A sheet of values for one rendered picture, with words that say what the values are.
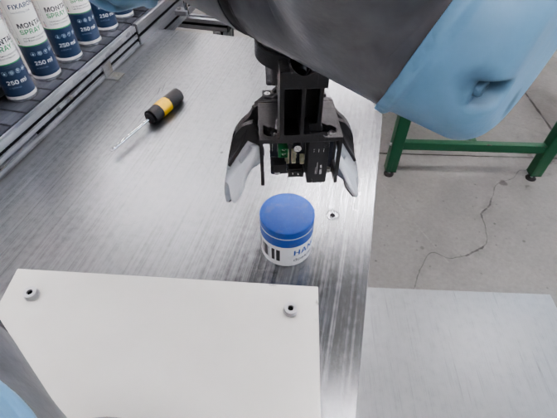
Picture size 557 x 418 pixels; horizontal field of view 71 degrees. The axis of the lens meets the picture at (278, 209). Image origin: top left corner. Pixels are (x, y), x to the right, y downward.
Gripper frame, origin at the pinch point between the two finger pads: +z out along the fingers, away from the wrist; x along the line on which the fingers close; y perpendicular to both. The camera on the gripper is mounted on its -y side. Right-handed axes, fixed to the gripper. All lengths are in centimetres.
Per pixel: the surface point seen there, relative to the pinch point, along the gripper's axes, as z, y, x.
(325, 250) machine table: 9.7, 1.5, 4.9
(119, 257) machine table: 9.7, 0.9, -23.1
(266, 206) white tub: 2.7, -0.7, -3.0
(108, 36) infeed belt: 5, -57, -36
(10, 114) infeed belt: 5, -27, -46
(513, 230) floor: 93, -65, 102
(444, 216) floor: 93, -74, 75
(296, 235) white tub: 3.1, 3.8, 0.4
